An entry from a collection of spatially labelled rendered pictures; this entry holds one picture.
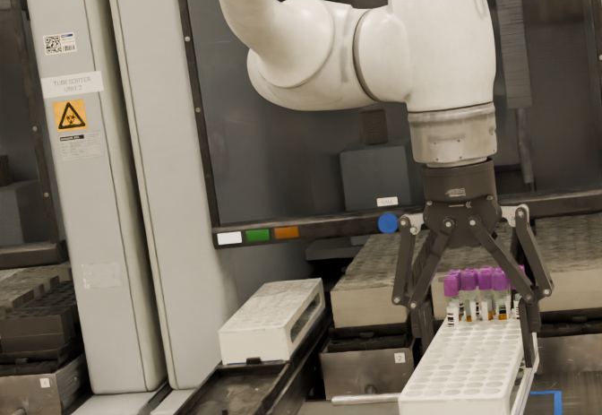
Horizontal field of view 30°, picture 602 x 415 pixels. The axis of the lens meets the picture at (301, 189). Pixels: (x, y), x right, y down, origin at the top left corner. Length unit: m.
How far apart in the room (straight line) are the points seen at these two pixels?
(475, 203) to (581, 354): 0.49
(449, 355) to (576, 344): 0.45
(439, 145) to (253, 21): 0.23
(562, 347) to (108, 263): 0.71
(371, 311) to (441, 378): 0.59
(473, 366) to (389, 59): 0.32
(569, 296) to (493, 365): 0.55
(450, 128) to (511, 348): 0.24
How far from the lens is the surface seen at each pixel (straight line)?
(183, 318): 1.79
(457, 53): 1.14
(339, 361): 1.65
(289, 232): 1.69
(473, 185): 1.16
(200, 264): 1.76
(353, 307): 1.71
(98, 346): 1.86
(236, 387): 1.57
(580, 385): 1.37
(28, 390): 1.82
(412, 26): 1.14
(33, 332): 1.88
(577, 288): 1.68
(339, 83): 1.20
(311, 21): 1.19
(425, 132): 1.16
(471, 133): 1.15
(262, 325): 1.64
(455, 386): 1.11
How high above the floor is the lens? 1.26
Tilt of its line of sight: 8 degrees down
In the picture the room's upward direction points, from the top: 8 degrees counter-clockwise
